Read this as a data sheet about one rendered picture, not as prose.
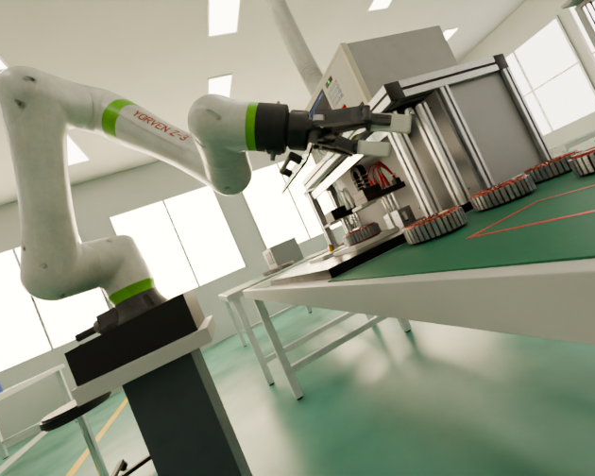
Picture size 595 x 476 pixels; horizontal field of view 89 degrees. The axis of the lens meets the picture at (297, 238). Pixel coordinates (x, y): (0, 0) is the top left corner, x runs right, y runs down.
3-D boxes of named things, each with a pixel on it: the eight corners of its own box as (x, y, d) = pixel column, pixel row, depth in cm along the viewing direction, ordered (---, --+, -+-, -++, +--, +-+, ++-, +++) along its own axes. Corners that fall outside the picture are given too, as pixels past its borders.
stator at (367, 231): (359, 244, 82) (353, 230, 82) (339, 250, 92) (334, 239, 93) (389, 229, 87) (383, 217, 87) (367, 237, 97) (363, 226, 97)
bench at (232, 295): (265, 390, 223) (226, 296, 227) (240, 348, 398) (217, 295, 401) (382, 322, 259) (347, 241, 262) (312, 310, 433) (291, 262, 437)
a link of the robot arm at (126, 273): (93, 316, 84) (63, 255, 85) (141, 297, 98) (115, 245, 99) (120, 298, 79) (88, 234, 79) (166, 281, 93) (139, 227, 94)
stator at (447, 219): (421, 246, 52) (412, 227, 53) (401, 246, 64) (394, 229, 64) (482, 220, 52) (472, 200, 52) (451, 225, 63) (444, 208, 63)
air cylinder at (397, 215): (403, 227, 90) (396, 210, 90) (389, 231, 97) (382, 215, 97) (416, 220, 91) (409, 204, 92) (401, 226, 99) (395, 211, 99)
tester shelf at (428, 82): (391, 101, 73) (383, 84, 74) (305, 191, 138) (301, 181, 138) (509, 66, 88) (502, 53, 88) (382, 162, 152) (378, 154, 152)
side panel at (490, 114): (494, 200, 77) (439, 87, 79) (484, 203, 80) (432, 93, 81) (559, 167, 86) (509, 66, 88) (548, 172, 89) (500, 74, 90)
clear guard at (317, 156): (306, 161, 68) (295, 138, 69) (281, 195, 91) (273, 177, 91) (414, 126, 79) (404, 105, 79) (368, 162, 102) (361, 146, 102)
